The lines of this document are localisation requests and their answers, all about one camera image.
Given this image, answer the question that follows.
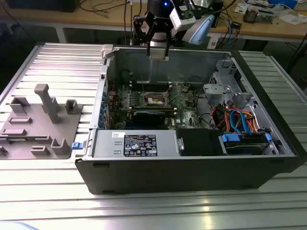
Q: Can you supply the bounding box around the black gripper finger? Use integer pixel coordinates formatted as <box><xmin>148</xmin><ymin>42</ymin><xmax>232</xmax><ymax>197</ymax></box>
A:
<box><xmin>132</xmin><ymin>12</ymin><xmax>154</xmax><ymax>57</ymax></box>
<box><xmin>157</xmin><ymin>21</ymin><xmax>174</xmax><ymax>58</ymax></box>

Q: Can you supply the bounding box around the silver topped CPU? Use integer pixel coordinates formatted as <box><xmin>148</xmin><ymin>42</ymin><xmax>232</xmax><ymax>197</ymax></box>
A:
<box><xmin>149</xmin><ymin>47</ymin><xmax>170</xmax><ymax>62</ymax></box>

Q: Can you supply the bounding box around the metal socket cover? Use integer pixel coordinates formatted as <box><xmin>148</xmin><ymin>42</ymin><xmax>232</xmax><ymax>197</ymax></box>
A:
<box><xmin>165</xmin><ymin>82</ymin><xmax>181</xmax><ymax>106</ymax></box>

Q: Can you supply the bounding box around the CPU socket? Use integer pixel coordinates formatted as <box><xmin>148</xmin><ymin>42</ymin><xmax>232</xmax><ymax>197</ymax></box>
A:
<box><xmin>143</xmin><ymin>92</ymin><xmax>169</xmax><ymax>106</ymax></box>

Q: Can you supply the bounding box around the finned CPU cooler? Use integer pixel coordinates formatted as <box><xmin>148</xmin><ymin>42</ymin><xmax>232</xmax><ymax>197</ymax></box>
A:
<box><xmin>243</xmin><ymin>6</ymin><xmax>259</xmax><ymax>24</ymax></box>

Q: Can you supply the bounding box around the pale blue teach pendant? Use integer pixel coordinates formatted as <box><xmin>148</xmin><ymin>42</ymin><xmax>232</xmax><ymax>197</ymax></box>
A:
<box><xmin>182</xmin><ymin>13</ymin><xmax>216</xmax><ymax>46</ymax></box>

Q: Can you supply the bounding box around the silver metal disk bay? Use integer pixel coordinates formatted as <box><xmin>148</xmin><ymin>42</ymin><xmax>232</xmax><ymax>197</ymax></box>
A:
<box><xmin>203</xmin><ymin>58</ymin><xmax>259</xmax><ymax>113</ymax></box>

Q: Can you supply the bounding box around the wooden workbench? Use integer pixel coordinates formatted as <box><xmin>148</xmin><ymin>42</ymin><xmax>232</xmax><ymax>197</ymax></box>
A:
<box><xmin>0</xmin><ymin>0</ymin><xmax>307</xmax><ymax>40</ymax></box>

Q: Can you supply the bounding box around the green motherboard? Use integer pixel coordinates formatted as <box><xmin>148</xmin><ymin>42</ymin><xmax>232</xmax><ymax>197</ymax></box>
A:
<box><xmin>105</xmin><ymin>81</ymin><xmax>212</xmax><ymax>131</ymax></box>

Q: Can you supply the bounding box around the black graphics card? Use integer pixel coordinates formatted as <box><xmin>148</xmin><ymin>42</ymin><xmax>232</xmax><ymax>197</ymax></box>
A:
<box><xmin>131</xmin><ymin>109</ymin><xmax>166</xmax><ymax>126</ymax></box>

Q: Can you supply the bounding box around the grey device box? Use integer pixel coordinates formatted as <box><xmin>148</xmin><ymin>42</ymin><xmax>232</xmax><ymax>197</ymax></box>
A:
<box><xmin>258</xmin><ymin>8</ymin><xmax>275</xmax><ymax>24</ymax></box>

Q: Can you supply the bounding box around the black desktop box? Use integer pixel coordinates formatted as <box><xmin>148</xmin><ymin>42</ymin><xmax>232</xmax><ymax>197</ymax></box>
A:
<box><xmin>4</xmin><ymin>0</ymin><xmax>77</xmax><ymax>13</ymax></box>

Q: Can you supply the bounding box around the grey power supply unit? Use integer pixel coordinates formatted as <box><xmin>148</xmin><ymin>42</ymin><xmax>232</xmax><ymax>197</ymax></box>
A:
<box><xmin>92</xmin><ymin>129</ymin><xmax>180</xmax><ymax>159</ymax></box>

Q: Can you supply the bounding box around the white paper sheet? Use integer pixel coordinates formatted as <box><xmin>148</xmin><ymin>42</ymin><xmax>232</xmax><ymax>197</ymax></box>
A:
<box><xmin>278</xmin><ymin>13</ymin><xmax>304</xmax><ymax>26</ymax></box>

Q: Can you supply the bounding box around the hard disk in blue carrier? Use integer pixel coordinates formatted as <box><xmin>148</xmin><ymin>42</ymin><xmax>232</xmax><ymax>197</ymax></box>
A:
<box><xmin>219</xmin><ymin>133</ymin><xmax>272</xmax><ymax>156</ymax></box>

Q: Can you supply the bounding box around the black and grey PC case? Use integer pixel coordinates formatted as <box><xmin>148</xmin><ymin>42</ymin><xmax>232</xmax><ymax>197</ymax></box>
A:
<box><xmin>74</xmin><ymin>44</ymin><xmax>307</xmax><ymax>195</ymax></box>

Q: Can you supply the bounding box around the grey plastic parts rack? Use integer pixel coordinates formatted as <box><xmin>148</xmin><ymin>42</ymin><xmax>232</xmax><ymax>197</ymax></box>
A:
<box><xmin>0</xmin><ymin>83</ymin><xmax>84</xmax><ymax>161</ymax></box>

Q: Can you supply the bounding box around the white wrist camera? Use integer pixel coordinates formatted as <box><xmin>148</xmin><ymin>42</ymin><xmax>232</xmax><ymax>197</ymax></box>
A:
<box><xmin>169</xmin><ymin>3</ymin><xmax>196</xmax><ymax>33</ymax></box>

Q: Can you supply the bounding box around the blue network cable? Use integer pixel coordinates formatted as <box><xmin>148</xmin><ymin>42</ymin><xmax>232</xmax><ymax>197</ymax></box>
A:
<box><xmin>228</xmin><ymin>21</ymin><xmax>235</xmax><ymax>44</ymax></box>

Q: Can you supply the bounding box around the black cable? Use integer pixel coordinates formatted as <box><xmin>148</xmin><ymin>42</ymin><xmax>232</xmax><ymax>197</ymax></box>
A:
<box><xmin>195</xmin><ymin>92</ymin><xmax>215</xmax><ymax>131</ymax></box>

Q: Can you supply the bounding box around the red and black wire bundle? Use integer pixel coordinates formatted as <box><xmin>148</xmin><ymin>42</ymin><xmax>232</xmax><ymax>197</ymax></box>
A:
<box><xmin>210</xmin><ymin>104</ymin><xmax>231</xmax><ymax>128</ymax></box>

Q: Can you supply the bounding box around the blue wire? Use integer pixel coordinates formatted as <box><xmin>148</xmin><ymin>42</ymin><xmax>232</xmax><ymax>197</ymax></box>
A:
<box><xmin>229</xmin><ymin>108</ymin><xmax>242</xmax><ymax>135</ymax></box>
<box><xmin>238</xmin><ymin>111</ymin><xmax>249</xmax><ymax>134</ymax></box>

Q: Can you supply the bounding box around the orange wire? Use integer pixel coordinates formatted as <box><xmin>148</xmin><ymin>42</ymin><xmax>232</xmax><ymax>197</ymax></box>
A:
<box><xmin>241</xmin><ymin>109</ymin><xmax>259</xmax><ymax>133</ymax></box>

